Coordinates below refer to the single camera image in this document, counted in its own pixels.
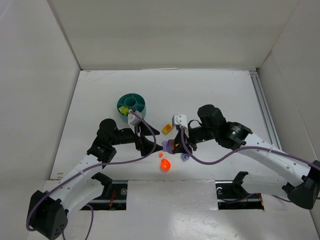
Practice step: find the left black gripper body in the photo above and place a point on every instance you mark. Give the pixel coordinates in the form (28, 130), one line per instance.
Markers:
(138, 139)

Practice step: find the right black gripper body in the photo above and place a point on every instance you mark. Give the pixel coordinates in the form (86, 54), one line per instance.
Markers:
(185, 140)

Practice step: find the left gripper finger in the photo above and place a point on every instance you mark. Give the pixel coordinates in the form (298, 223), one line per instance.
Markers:
(148, 130)
(145, 147)

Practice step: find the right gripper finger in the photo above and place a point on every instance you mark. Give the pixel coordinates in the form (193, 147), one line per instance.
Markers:
(180, 138)
(182, 150)

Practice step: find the purple square lego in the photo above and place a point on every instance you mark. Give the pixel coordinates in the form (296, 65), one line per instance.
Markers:
(185, 156)

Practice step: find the light green square lego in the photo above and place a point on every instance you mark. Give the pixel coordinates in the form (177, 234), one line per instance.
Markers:
(124, 110)

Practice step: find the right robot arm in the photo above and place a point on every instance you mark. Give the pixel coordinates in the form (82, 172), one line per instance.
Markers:
(299, 178)

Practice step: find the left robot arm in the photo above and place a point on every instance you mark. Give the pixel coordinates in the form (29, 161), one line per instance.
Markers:
(49, 211)

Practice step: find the yellow lego near container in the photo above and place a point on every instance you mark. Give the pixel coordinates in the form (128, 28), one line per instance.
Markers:
(167, 129)

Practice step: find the teal round divided container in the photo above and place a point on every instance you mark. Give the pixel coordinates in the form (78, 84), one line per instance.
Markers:
(132, 101)

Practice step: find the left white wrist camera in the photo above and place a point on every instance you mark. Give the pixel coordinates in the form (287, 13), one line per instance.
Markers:
(134, 118)

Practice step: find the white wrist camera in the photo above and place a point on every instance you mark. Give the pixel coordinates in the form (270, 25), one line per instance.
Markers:
(179, 121)
(134, 118)

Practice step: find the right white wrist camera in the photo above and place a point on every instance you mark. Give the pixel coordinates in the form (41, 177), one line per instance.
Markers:
(179, 121)

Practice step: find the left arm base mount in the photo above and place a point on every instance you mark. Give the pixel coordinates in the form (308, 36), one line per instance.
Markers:
(113, 196)

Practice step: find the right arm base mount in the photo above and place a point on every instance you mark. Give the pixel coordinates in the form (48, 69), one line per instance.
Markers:
(232, 196)

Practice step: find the aluminium rail right edge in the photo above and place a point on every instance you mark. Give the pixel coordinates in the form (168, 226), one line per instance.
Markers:
(264, 108)

